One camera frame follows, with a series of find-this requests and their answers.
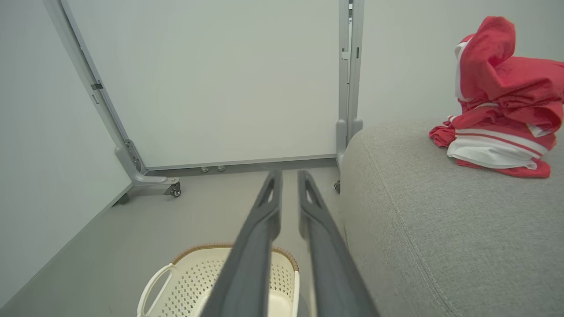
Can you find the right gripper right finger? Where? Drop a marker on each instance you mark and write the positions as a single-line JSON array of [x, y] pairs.
[[328, 255]]

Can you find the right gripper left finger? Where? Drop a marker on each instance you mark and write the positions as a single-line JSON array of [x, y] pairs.
[[251, 255]]

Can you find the red and white clothing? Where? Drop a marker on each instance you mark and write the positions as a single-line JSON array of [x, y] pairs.
[[506, 88]]

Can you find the cream plastic laundry basket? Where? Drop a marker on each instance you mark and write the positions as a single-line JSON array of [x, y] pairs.
[[189, 281]]

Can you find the black caster wheel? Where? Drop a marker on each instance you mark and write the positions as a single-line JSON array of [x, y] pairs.
[[337, 186], [175, 190]]

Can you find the grey fabric sofa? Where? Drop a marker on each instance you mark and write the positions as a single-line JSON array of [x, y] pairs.
[[440, 229]]

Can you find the grey partition stand leg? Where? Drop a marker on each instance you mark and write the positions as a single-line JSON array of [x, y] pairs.
[[350, 88], [132, 163]]

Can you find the white partition panel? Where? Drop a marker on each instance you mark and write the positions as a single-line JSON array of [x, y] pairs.
[[220, 79], [35, 154], [418, 57]]

